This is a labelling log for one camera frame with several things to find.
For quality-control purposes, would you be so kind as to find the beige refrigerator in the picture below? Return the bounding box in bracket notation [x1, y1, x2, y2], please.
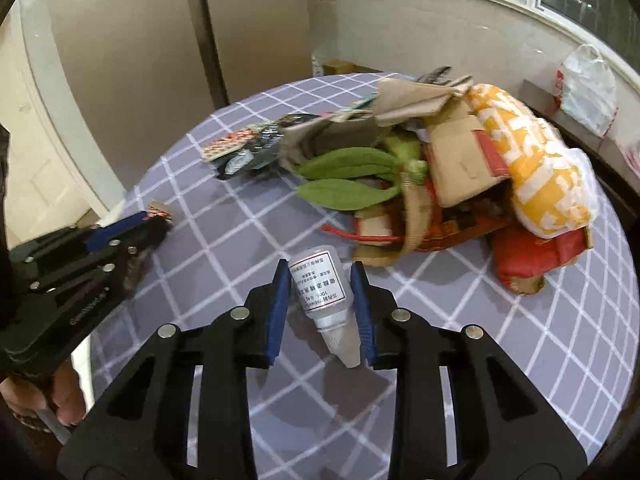
[47, 0, 322, 161]

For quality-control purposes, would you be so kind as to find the small white dropper bottle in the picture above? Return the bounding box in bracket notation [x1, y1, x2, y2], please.
[289, 246, 362, 367]

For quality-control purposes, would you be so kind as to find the black snack wrapper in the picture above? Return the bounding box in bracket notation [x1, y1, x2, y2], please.
[212, 112, 321, 181]

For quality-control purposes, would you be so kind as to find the torn brown cardboard piece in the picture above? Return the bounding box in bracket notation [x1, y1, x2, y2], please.
[372, 75, 474, 129]

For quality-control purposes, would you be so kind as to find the white plastic basket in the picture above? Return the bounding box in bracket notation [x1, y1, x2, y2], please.
[90, 72, 636, 467]

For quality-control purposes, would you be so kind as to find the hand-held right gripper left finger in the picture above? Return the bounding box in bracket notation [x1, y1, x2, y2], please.
[57, 259, 293, 480]

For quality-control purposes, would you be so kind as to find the green vegetable stalk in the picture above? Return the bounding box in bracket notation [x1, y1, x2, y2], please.
[384, 134, 430, 187]

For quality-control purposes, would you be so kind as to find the white panel door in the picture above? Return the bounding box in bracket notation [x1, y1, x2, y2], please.
[0, 20, 103, 233]

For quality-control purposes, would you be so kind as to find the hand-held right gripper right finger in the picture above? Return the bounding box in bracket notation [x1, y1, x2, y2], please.
[349, 261, 587, 480]

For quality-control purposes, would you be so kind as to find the person's left hand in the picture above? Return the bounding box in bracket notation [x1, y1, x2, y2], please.
[0, 361, 87, 429]

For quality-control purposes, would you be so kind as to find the orange white plastic bag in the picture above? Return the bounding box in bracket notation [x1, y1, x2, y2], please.
[462, 82, 601, 240]

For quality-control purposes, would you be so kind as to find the red plastic packet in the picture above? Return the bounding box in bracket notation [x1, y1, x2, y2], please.
[492, 227, 594, 294]

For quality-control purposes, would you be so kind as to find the red white patterned wrapper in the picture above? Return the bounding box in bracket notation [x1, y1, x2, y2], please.
[200, 127, 259, 162]

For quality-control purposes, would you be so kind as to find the crumpled brown paper bag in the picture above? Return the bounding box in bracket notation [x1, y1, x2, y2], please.
[277, 114, 392, 172]

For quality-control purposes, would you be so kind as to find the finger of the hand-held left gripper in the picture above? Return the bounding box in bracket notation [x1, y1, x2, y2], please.
[29, 219, 172, 307]
[9, 211, 151, 272]

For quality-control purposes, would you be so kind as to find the pink white plastic bag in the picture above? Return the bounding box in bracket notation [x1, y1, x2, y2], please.
[617, 139, 640, 177]

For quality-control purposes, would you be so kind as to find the flat brown cardboard box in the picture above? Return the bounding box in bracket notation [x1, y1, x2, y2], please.
[426, 105, 512, 209]

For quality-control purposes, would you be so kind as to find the red patterned paper bag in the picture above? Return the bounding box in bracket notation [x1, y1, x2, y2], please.
[320, 180, 517, 263]

